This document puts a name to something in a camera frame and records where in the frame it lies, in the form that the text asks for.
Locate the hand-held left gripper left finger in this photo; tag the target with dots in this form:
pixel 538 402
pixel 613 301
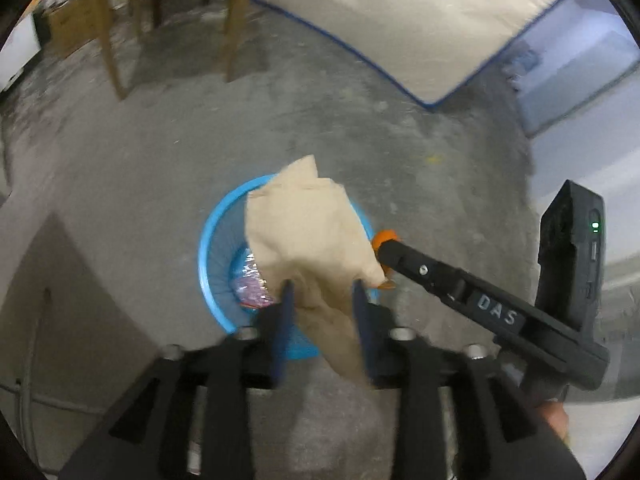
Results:
pixel 280 330

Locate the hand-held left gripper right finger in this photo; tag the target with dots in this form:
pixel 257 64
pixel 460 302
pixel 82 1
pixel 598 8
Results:
pixel 362 325

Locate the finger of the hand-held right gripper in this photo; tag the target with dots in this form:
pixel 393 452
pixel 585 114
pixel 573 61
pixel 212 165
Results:
pixel 415 270

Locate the small clear pink-print plastic bag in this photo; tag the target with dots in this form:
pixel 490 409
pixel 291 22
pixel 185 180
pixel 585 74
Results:
pixel 250 290

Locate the blue plastic basket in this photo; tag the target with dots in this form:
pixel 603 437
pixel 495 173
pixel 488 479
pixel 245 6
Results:
pixel 215 260

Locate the brown paper bag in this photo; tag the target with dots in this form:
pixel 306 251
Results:
pixel 305 230

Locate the person's right hand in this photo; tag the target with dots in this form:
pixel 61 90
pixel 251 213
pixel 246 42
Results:
pixel 555 417

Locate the beige mattress with blue edge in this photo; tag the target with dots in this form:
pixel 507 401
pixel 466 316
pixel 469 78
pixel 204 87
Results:
pixel 425 25

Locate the wooden chair with black seat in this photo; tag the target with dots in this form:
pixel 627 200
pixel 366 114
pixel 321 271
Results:
pixel 240 10

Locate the dark wooden stool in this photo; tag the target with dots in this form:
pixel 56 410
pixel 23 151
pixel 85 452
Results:
pixel 155 5

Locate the large cardboard box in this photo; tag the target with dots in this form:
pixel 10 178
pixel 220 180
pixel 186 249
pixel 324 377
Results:
pixel 70 25

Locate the white low cabinet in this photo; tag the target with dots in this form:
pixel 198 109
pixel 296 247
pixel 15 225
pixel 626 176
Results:
pixel 17 55

